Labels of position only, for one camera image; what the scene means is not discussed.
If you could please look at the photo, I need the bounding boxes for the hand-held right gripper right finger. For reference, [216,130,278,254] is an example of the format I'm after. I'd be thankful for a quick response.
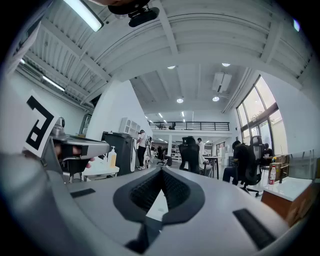
[149,166,297,256]

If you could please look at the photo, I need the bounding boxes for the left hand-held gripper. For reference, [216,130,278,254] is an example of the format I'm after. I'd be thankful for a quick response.
[0,21,111,174]

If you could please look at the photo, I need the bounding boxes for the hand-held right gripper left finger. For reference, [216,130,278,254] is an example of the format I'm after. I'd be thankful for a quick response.
[66,166,164,252]

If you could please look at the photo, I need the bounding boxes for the yellow soap pump bottle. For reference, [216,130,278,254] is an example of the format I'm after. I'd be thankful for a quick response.
[107,145,118,169]

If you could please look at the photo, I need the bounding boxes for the white washbasin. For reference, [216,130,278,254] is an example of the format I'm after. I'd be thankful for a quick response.
[82,159,121,181]
[145,190,169,222]

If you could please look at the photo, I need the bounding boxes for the red label water bottle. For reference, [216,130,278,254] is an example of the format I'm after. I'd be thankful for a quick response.
[268,162,278,186]

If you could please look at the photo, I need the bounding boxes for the person's left hand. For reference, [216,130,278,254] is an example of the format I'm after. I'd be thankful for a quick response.
[83,156,96,170]

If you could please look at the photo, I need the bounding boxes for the black tall appliance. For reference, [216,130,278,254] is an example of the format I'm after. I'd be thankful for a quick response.
[101,131,138,176]

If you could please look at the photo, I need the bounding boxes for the black office chair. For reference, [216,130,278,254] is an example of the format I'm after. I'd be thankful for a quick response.
[238,135,264,197]
[178,135,201,175]

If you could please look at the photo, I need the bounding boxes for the wooden vanity cabinet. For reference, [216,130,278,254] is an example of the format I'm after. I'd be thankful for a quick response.
[260,184,316,227]

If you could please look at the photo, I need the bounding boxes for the white office table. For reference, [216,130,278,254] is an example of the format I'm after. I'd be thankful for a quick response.
[204,155,226,180]

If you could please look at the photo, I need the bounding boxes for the white vanity top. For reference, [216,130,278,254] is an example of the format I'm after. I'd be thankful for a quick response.
[263,176,313,202]

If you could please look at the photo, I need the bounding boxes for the long ceiling tube light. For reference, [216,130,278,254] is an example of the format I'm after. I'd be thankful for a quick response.
[41,75,66,92]
[62,0,105,33]

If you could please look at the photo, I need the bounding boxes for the black mezzanine railing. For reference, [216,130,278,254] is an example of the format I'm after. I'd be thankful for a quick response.
[148,121,230,132]

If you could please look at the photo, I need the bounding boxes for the large framed window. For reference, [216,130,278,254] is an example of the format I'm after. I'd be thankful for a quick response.
[235,74,289,156]

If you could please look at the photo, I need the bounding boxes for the white ceiling air conditioner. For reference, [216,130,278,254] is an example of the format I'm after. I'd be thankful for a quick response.
[211,72,233,93]

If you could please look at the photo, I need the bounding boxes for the white wall shelf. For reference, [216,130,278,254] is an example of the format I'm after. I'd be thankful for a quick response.
[119,117,141,135]

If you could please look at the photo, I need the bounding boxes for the black head-mounted camera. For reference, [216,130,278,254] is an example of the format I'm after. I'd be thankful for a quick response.
[107,0,161,28]

